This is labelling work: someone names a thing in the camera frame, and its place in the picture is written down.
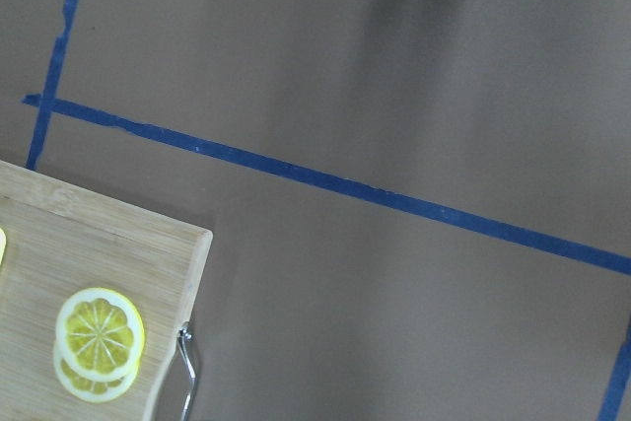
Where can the lemon slice right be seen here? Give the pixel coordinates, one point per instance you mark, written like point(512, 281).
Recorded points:
point(99, 342)

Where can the lemon slice left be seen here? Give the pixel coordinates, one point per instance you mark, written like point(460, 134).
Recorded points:
point(3, 243)

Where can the lemon slice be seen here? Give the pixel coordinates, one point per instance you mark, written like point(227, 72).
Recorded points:
point(99, 342)
point(3, 243)

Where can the wooden cutting board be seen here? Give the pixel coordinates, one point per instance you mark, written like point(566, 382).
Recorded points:
point(61, 239)

